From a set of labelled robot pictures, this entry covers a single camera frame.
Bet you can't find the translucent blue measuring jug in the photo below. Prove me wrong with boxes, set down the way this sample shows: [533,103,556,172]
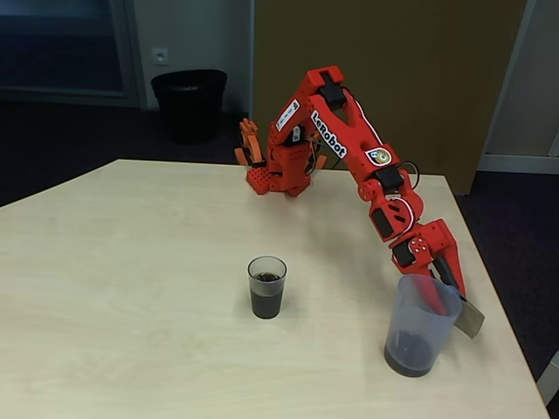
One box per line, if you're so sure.
[383,273,486,379]

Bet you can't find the clear plastic cup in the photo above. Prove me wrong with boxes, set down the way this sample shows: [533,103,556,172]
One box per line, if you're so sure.
[247,256,288,319]

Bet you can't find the light grey furniture corner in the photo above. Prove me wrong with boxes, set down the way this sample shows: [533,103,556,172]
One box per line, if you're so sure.
[535,348,559,408]

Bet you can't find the black waste bin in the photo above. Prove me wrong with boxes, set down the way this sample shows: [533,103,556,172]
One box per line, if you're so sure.
[150,69,228,144]

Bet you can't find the dark glass window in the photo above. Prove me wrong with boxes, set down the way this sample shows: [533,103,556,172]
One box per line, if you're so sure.
[0,0,148,110]

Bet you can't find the white motor cable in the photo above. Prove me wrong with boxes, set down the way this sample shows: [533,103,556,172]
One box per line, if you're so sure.
[388,160,421,233]

